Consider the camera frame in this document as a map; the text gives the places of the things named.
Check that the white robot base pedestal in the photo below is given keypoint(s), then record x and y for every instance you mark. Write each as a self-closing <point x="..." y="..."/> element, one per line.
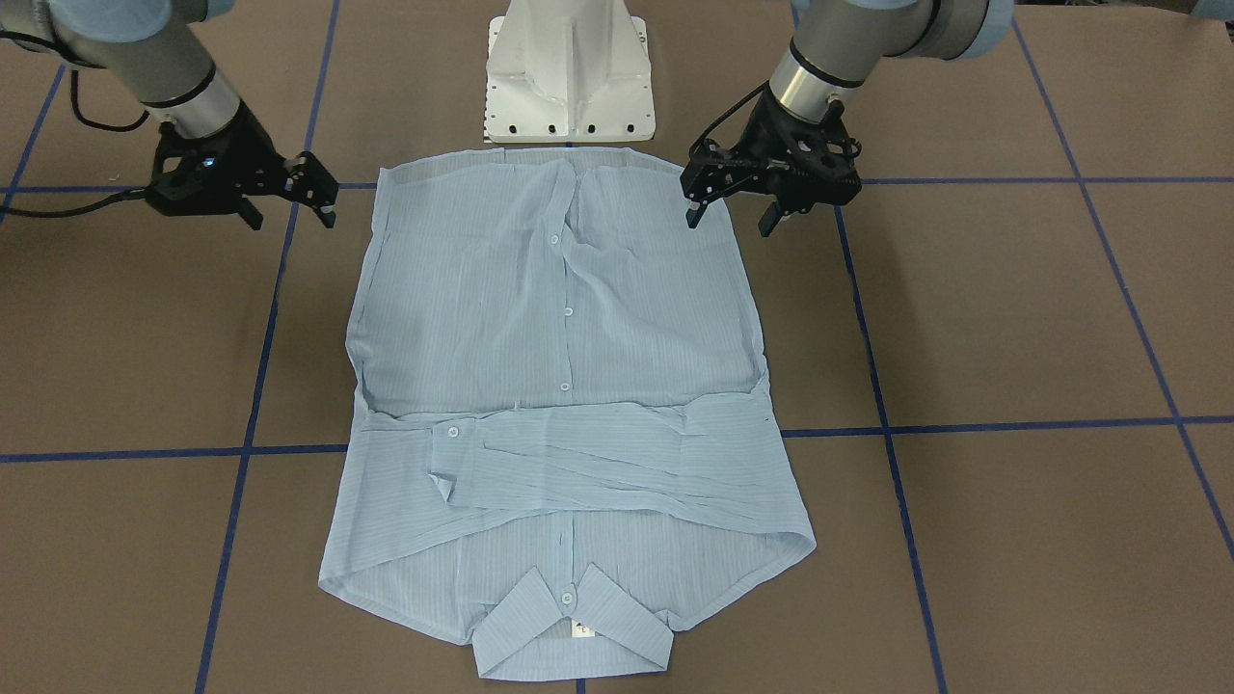
<point x="568" y="71"/>

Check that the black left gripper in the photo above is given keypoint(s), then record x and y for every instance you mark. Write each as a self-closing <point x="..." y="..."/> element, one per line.
<point x="751" y="131"/>

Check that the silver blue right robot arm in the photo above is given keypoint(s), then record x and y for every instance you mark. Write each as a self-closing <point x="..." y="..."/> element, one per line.
<point x="151" y="49"/>

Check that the light blue striped shirt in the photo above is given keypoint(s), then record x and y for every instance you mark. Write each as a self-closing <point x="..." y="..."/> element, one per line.
<point x="563" y="448"/>

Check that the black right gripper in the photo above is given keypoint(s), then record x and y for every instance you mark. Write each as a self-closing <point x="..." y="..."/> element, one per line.
<point x="253" y="146"/>

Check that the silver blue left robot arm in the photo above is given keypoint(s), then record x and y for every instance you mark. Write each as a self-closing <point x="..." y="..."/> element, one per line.
<point x="836" y="46"/>

